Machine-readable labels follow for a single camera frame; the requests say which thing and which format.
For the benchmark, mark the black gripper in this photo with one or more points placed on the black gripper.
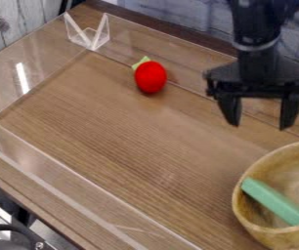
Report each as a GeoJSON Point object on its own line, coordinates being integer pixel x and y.
{"type": "Point", "coordinates": [258, 75]}

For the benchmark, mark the brown wooden bowl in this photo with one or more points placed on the brown wooden bowl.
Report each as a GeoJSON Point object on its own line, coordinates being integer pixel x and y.
{"type": "Point", "coordinates": [277, 170]}

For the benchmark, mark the green rectangular stick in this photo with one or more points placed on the green rectangular stick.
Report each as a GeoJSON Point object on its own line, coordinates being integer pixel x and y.
{"type": "Point", "coordinates": [277, 203]}

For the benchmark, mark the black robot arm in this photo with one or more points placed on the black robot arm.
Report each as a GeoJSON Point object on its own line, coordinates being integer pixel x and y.
{"type": "Point", "coordinates": [257, 22]}

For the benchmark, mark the red plush strawberry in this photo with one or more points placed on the red plush strawberry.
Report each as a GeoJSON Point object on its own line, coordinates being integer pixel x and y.
{"type": "Point", "coordinates": [149, 75]}

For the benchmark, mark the clear acrylic tray walls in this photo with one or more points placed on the clear acrylic tray walls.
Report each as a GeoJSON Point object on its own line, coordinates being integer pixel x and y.
{"type": "Point", "coordinates": [125, 170]}

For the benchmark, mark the clear acrylic corner bracket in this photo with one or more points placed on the clear acrylic corner bracket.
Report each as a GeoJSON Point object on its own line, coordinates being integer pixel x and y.
{"type": "Point", "coordinates": [87, 38]}

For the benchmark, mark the black metal bracket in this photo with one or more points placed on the black metal bracket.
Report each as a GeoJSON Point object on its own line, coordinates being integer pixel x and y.
{"type": "Point", "coordinates": [29, 240]}

